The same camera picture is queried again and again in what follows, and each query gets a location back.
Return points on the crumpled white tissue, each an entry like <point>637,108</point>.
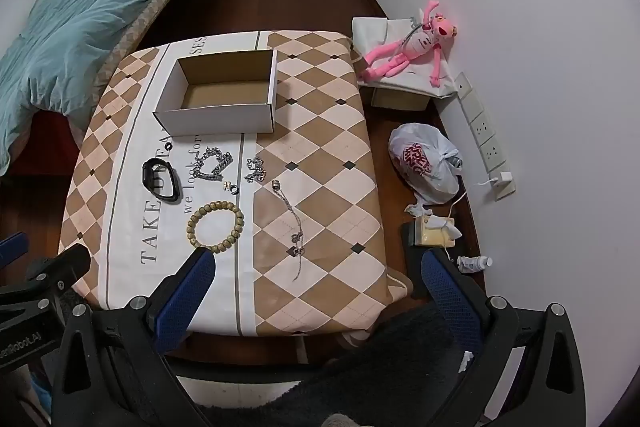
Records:
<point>417,208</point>

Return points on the white cardboard box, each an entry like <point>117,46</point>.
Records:
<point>215,119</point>

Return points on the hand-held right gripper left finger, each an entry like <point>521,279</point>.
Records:
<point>185,302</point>

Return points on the red bed sheet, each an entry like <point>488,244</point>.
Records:
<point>45,129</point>

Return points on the checkered tablecloth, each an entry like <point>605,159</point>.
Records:
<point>320,132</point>

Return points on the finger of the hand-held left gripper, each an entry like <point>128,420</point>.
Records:
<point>10,247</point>
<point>62,264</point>

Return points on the white plastic bag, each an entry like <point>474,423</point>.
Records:
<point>430,187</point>

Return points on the teal blanket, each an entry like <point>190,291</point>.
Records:
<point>75,22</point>

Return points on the woven bed mattress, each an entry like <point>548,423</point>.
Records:
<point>150,7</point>

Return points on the yellow tissue box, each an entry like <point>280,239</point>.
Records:
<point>435,237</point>

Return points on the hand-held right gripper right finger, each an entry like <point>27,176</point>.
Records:
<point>447,292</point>

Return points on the white charger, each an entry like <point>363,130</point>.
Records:
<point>502,179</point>

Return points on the white power strip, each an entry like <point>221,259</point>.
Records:
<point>482,127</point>

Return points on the small white bottle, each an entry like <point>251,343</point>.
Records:
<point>472,263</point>

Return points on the pair of small rings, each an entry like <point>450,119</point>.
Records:
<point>234,189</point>

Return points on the black wrist band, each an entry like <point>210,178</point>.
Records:
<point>172,188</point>

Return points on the pink plush toy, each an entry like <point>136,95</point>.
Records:
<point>400,57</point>

